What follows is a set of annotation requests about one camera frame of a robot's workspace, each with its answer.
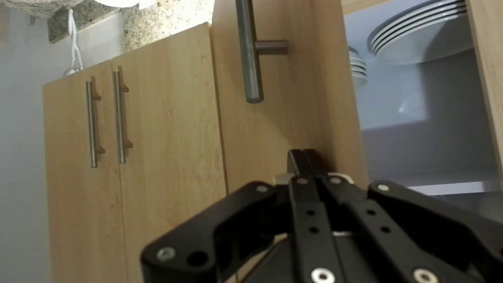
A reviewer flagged white cabinet shelf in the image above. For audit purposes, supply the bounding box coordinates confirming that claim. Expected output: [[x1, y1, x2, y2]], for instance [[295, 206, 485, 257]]
[[359, 122, 499, 199]]

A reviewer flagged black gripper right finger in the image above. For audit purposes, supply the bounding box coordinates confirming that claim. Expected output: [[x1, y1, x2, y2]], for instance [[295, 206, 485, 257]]
[[303, 147, 503, 283]]

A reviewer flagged metal bar door handle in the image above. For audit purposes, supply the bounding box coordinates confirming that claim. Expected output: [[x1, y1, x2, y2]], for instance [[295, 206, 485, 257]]
[[84, 75, 106, 169], [234, 0, 290, 105], [111, 64, 135, 165]]

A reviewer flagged white plate stack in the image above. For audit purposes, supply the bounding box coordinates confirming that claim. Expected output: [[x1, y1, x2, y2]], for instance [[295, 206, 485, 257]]
[[366, 0, 471, 67]]

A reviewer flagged white cabinet interior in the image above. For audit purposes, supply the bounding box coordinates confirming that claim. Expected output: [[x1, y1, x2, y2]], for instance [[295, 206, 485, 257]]
[[342, 0, 503, 210]]

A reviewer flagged white cord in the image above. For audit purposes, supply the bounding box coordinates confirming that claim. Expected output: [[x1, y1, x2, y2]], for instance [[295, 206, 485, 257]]
[[62, 6, 84, 78]]

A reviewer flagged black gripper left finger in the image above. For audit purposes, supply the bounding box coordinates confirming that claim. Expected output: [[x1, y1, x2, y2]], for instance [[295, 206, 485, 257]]
[[139, 147, 337, 283]]

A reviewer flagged wooden cabinet door white inside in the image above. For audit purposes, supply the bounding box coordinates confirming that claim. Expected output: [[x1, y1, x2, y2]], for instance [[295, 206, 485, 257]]
[[210, 0, 367, 196]]

